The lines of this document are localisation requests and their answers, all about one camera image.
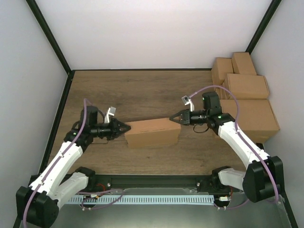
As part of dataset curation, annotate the rear left cardboard box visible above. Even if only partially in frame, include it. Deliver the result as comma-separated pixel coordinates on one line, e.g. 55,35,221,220
211,57,234,89

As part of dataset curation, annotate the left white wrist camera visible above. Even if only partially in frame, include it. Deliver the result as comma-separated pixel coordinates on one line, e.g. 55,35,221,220
104,106,116,124

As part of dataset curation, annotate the brown cardboard box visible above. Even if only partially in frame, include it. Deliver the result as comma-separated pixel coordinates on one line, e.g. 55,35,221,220
124,118,181,149

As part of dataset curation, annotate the large front cardboard box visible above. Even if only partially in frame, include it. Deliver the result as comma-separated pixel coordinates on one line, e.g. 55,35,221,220
219,99,280,138

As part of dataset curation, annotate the right black frame post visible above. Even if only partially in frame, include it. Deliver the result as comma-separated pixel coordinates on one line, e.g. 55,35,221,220
245,0,282,55

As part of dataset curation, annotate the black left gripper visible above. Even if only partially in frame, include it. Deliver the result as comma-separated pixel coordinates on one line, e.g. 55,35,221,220
92,118,132,141

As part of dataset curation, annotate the middle folded cardboard box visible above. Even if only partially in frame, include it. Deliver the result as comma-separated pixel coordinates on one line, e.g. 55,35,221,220
224,73,269,100

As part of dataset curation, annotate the left black frame post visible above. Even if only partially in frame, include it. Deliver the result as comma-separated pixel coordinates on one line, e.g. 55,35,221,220
26,0,72,75

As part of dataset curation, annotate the bottom stacked cardboard box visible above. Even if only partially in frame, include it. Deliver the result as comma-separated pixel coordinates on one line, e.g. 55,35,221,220
250,135,271,144

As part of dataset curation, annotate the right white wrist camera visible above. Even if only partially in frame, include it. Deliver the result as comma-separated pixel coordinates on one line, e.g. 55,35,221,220
181,95,195,112

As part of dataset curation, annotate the light blue slotted cable duct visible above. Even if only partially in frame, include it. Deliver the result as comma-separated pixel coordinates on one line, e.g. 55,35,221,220
67,195,214,206

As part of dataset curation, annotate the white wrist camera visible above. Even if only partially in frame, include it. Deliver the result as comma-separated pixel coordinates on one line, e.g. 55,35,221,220
181,95,195,112
104,106,116,124

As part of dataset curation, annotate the rear right cardboard box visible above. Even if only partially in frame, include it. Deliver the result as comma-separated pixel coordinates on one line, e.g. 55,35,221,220
231,52,257,75

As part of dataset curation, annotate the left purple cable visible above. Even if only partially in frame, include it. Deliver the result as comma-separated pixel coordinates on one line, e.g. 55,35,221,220
23,98,124,225

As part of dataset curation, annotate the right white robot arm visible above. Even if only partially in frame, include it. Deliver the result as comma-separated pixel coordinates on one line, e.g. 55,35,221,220
169,92,284,202

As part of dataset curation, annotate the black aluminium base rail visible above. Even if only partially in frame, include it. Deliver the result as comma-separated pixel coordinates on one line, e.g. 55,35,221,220
96,174,214,193

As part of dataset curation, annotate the black frame post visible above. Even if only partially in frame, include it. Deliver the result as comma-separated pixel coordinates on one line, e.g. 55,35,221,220
245,0,282,55
26,0,72,75

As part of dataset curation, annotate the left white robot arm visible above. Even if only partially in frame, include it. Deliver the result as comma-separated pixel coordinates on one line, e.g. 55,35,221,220
16,105,131,228

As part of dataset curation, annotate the purple cable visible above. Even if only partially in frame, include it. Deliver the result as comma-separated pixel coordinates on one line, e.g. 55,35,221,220
189,85,281,211
23,98,124,225

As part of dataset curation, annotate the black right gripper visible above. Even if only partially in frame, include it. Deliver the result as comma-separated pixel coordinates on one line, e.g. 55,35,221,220
170,109,209,126

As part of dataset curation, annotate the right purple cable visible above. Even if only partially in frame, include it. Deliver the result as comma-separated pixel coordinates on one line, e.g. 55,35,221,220
189,85,281,211

